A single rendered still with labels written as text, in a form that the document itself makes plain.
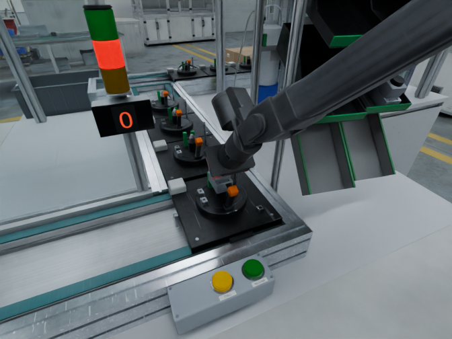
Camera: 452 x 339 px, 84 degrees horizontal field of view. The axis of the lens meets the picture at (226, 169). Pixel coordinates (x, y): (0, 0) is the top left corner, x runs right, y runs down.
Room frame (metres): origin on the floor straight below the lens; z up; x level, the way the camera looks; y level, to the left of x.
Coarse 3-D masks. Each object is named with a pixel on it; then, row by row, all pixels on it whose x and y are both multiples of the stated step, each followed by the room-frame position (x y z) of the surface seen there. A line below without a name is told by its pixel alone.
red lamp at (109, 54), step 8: (112, 40) 0.53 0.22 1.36; (96, 48) 0.52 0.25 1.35; (104, 48) 0.52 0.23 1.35; (112, 48) 0.53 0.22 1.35; (120, 48) 0.55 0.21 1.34; (96, 56) 0.53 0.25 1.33; (104, 56) 0.52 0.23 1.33; (112, 56) 0.52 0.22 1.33; (120, 56) 0.54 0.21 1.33; (104, 64) 0.52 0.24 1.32; (112, 64) 0.52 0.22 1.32; (120, 64) 0.53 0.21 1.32
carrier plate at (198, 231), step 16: (240, 176) 0.62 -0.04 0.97; (192, 192) 0.54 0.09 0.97; (256, 192) 0.54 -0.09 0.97; (176, 208) 0.48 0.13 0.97; (192, 208) 0.48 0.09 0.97; (272, 208) 0.48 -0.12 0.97; (192, 224) 0.42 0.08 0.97; (208, 224) 0.42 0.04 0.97; (224, 224) 0.42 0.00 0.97; (240, 224) 0.42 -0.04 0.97; (256, 224) 0.42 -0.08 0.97; (272, 224) 0.43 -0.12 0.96; (192, 240) 0.37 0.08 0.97; (208, 240) 0.37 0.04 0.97; (224, 240) 0.38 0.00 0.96
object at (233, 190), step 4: (228, 184) 0.46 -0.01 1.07; (228, 188) 0.44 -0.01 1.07; (232, 188) 0.44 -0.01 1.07; (236, 188) 0.44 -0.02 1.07; (228, 192) 0.44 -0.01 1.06; (232, 192) 0.43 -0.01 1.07; (236, 192) 0.43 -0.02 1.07; (228, 196) 0.45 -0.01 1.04; (232, 196) 0.44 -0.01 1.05; (228, 200) 0.45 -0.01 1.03; (232, 200) 0.45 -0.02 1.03; (228, 204) 0.45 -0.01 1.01
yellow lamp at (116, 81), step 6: (102, 72) 0.52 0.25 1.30; (108, 72) 0.52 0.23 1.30; (114, 72) 0.52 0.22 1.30; (120, 72) 0.53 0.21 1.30; (102, 78) 0.53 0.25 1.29; (108, 78) 0.52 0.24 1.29; (114, 78) 0.52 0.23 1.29; (120, 78) 0.53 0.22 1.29; (126, 78) 0.54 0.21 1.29; (108, 84) 0.52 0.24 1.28; (114, 84) 0.52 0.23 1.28; (120, 84) 0.52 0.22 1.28; (126, 84) 0.54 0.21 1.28; (108, 90) 0.52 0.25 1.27; (114, 90) 0.52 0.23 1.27; (120, 90) 0.52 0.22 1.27; (126, 90) 0.53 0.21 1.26
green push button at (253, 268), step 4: (248, 260) 0.32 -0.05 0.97; (252, 260) 0.32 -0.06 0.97; (256, 260) 0.32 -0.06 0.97; (244, 264) 0.31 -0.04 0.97; (248, 264) 0.31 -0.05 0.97; (252, 264) 0.31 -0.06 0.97; (256, 264) 0.31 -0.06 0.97; (260, 264) 0.31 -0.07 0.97; (244, 268) 0.30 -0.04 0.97; (248, 268) 0.30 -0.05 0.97; (252, 268) 0.30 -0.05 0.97; (256, 268) 0.30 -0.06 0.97; (260, 268) 0.30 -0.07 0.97; (244, 272) 0.30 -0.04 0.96; (248, 272) 0.29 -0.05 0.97; (252, 272) 0.29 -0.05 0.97; (256, 272) 0.29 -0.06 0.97; (260, 272) 0.29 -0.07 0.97; (248, 276) 0.29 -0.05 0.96; (252, 276) 0.29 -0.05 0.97; (256, 276) 0.29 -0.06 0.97
